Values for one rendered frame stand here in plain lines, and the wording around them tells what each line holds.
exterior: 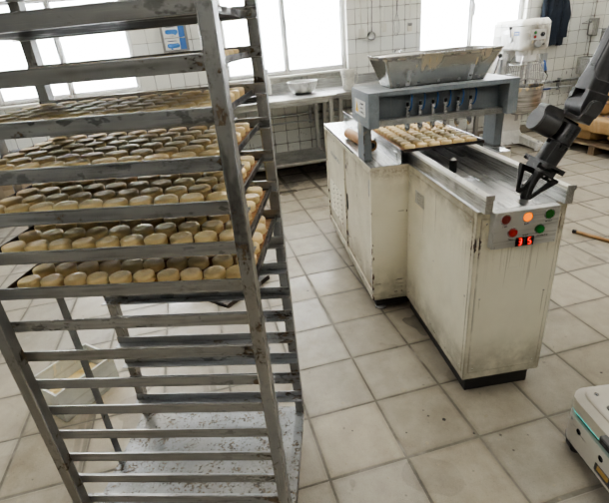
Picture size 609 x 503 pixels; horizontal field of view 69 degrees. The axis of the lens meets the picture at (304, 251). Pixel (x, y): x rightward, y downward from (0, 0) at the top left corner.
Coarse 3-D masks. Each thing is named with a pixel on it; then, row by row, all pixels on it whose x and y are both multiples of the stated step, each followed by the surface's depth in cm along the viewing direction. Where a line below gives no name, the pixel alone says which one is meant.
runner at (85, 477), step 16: (96, 480) 130; (112, 480) 129; (128, 480) 129; (144, 480) 128; (160, 480) 128; (176, 480) 128; (192, 480) 127; (208, 480) 127; (224, 480) 126; (240, 480) 126; (256, 480) 125; (272, 480) 125
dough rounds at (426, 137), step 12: (384, 132) 245; (396, 132) 243; (408, 132) 241; (420, 132) 240; (432, 132) 235; (444, 132) 232; (456, 132) 230; (396, 144) 225; (408, 144) 215; (420, 144) 213; (432, 144) 213; (444, 144) 214
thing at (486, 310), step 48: (432, 192) 190; (432, 240) 197; (480, 240) 158; (432, 288) 205; (480, 288) 167; (528, 288) 170; (432, 336) 223; (480, 336) 177; (528, 336) 181; (480, 384) 193
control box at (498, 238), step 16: (512, 208) 154; (528, 208) 153; (544, 208) 153; (560, 208) 154; (496, 224) 153; (512, 224) 154; (528, 224) 154; (544, 224) 155; (496, 240) 156; (512, 240) 156; (544, 240) 158
